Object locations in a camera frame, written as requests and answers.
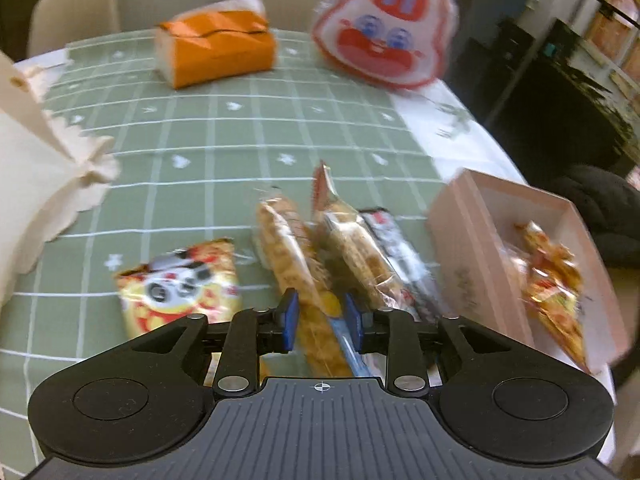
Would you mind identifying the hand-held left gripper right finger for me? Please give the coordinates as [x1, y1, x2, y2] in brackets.
[344, 293, 507, 397]

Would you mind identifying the gold orange snack packet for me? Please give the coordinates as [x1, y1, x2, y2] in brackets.
[514, 220, 583, 288]

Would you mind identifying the green checked tablecloth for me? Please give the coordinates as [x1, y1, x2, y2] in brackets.
[0, 27, 447, 442]

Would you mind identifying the orange tissue box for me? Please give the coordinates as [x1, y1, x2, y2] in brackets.
[153, 0, 279, 91]

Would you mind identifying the round rice cracker packet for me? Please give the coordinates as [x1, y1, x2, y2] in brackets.
[311, 161, 407, 312]

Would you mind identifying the white red rabbit bag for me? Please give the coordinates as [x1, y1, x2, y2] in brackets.
[310, 0, 459, 93]

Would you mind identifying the blue clear snack packet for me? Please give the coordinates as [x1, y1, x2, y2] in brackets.
[326, 309, 375, 379]

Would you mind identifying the cream cartoon tote bag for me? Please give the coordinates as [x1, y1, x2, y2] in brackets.
[0, 49, 122, 307]

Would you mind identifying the dark glass tank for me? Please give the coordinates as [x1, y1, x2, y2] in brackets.
[492, 0, 640, 162]

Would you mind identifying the yellow panda snack packet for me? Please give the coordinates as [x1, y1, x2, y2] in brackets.
[114, 239, 244, 342]

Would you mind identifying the pink cardboard box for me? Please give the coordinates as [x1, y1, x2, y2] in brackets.
[426, 168, 632, 367]

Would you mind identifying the peanut brittle bar packet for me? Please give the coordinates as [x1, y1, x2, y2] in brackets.
[253, 194, 354, 377]

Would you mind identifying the black snack bar packet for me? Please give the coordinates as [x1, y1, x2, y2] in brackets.
[359, 206, 447, 322]

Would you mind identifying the red green snack packet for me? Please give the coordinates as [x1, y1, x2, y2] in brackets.
[520, 275, 590, 367]

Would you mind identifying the white floral tablecloth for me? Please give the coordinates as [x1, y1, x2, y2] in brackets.
[389, 79, 527, 187]

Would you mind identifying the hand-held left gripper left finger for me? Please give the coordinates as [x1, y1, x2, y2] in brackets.
[119, 288, 301, 399]

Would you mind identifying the black padded jacket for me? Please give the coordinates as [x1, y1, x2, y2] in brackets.
[549, 162, 640, 262]

